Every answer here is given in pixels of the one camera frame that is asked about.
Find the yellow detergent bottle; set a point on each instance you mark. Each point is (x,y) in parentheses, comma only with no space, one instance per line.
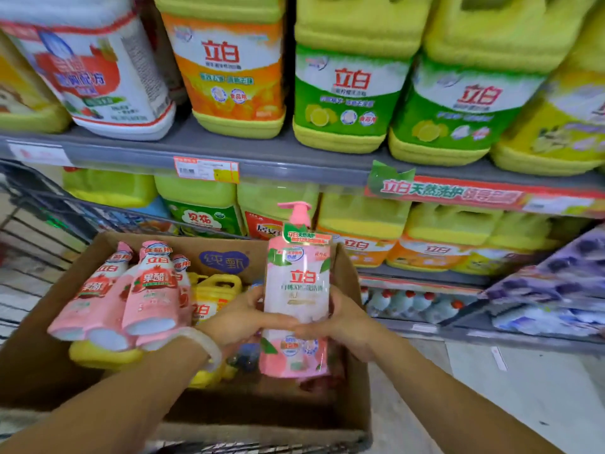
(101,355)

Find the pink refill bottle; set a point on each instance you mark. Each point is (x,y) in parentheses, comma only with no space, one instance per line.
(183,288)
(151,293)
(90,297)

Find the white price tag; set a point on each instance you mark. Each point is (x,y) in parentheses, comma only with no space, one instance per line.
(40,154)

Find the grey lower shelf board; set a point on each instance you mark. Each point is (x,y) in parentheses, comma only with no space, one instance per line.
(420,277)

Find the white paper tag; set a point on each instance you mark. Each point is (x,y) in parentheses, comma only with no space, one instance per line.
(499,359)

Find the yellow jug with blue label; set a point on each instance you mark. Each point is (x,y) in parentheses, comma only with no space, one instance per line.
(108,188)

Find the pink pump detergent bottle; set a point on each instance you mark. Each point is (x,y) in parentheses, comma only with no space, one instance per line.
(297,278)

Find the person's right forearm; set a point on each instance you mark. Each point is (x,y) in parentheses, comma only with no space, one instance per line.
(449,401)

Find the yellow jug with brown label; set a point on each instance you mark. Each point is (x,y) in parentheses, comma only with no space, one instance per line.
(23,106)

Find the row of red capped bottles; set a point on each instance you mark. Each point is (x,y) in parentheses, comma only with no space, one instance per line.
(406,303)

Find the brown cardboard box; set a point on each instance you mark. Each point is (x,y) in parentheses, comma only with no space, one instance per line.
(42,354)

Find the white jug with red label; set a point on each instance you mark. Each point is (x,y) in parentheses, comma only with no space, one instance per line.
(94,75)

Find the person's left hand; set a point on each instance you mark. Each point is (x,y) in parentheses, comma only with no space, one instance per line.
(231,321)

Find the grey side shelf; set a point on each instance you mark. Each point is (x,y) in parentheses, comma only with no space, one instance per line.
(520,339)

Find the grey shelf board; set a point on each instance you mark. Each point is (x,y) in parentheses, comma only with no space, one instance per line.
(283,158)
(420,277)

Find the yellow jug with red label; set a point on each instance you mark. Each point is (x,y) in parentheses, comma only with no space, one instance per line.
(269,203)

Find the person's right thumb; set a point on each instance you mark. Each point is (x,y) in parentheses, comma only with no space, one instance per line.
(313,330)

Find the red price tag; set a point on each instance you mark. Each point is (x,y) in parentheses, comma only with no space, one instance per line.
(205,169)

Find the person's left forearm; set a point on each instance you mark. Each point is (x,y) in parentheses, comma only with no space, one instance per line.
(118,401)

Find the red and green shelf banner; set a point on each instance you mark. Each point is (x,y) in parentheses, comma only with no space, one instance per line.
(472,193)

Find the person's left thumb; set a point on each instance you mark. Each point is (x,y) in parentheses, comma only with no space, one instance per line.
(279,323)

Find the person's right hand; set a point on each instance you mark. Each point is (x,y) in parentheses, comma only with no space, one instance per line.
(352,326)

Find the purple floral packets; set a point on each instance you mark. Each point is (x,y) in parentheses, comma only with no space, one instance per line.
(557,278)

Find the yellow jug with green label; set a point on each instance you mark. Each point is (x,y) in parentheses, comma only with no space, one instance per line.
(201,205)
(463,103)
(349,85)

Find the yellow jug with pale label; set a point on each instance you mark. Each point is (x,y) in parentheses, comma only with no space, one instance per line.
(557,132)
(520,241)

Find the yellow jug with orange label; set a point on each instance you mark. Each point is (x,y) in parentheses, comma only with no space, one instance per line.
(364,226)
(439,236)
(227,66)

